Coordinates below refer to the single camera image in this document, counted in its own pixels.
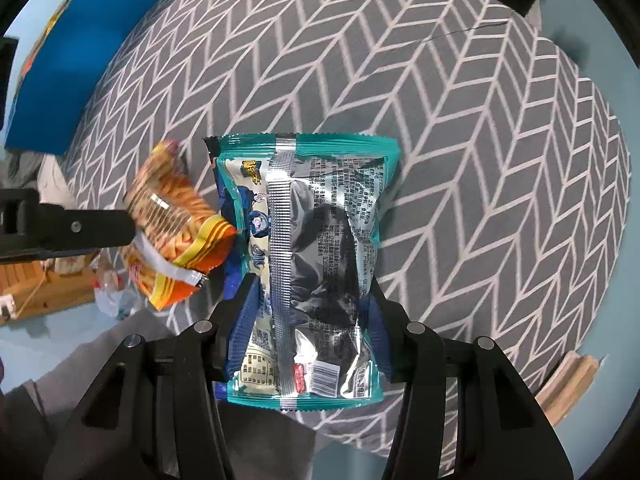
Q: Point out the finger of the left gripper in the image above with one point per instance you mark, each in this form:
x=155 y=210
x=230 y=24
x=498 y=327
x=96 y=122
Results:
x=32 y=230

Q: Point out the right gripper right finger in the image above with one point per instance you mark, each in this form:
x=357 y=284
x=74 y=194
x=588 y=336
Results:
x=503 y=432

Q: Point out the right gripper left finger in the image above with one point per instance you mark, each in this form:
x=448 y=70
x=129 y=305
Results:
x=113 y=432

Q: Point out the small orange striped snack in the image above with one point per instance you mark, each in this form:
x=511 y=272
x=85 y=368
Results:
x=179 y=239

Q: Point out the teal silver snack bag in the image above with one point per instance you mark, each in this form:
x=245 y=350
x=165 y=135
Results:
x=305 y=206

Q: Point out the blue cardboard box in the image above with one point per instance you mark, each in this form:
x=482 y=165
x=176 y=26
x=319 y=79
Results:
x=60 y=75

